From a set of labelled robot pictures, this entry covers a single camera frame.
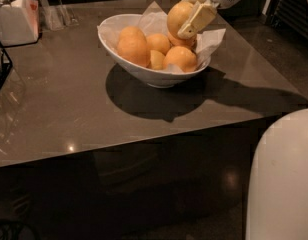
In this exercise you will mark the small yellow citrus piece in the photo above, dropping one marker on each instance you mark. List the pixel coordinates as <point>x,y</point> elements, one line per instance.
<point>156,60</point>

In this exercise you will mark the white box container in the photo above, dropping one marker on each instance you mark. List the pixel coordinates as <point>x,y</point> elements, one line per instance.
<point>19,22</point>

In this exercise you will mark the clear acrylic stand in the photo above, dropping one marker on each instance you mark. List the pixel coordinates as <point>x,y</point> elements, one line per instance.
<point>58,16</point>

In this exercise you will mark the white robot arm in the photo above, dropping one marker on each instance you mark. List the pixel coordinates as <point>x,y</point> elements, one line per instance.
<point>277,206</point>

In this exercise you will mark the hidden middle orange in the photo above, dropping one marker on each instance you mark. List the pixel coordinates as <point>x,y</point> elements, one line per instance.
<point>158,42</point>

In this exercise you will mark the white ceramic bowl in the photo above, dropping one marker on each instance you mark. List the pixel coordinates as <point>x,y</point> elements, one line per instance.
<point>108,33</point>

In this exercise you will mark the white paper liner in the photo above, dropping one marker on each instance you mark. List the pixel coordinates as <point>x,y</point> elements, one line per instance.
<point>213,40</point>

